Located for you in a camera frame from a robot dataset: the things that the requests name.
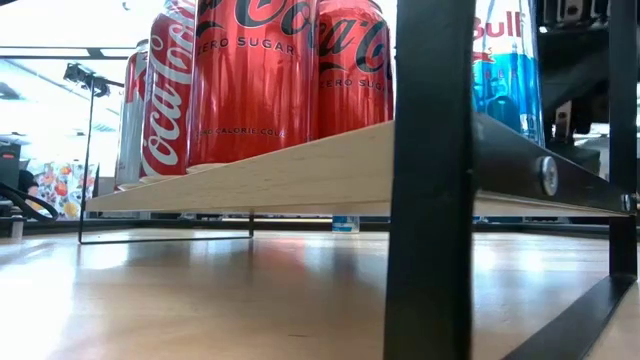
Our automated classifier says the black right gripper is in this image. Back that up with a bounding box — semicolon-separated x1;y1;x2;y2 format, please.
535;0;612;164

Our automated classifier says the blue silver Red Bull can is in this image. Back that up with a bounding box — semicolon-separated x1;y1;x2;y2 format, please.
471;0;547;149
332;214;361;235

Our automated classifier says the red Coca-Cola Zero Sugar can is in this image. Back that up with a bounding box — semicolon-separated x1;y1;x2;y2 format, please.
315;0;396;140

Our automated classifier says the wooden shelf with black legs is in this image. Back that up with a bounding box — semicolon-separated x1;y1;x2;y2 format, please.
77;0;640;360

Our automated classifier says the red cherry Coca-Cola Zero can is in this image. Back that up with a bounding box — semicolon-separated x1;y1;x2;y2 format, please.
187;0;321;174

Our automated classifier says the red Coca-Cola Original Taste can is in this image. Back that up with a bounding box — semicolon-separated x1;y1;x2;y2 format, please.
139;0;197;180

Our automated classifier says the black ceiling-mounted device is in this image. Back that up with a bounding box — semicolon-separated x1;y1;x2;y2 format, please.
62;62;112;100

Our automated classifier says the floral patterned cloth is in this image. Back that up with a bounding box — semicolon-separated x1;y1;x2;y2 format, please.
29;160;100;221

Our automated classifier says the person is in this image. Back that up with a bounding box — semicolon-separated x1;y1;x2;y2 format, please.
17;168;40;199

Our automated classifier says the black chair armrest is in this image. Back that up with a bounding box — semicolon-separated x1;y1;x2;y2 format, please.
0;180;60;224

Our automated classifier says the black equipment box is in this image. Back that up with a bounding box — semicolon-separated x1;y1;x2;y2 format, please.
0;143;22;189

